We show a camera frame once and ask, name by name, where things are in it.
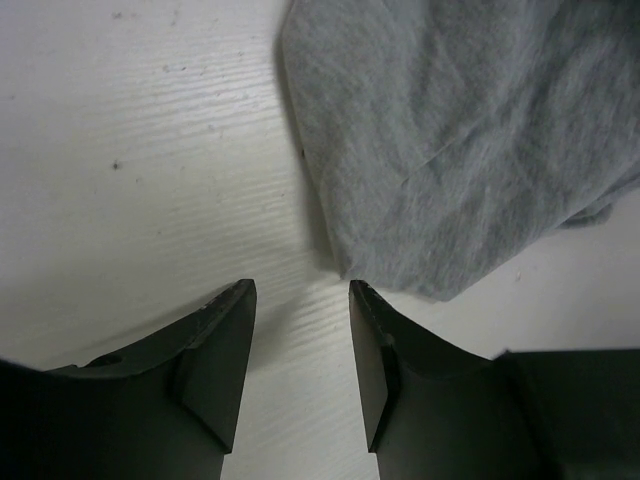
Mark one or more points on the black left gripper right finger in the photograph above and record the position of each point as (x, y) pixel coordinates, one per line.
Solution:
(432, 410)

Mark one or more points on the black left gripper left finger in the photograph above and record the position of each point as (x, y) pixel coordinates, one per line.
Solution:
(163, 407)

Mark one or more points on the grey tank top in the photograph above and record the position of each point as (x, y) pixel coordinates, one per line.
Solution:
(444, 137)

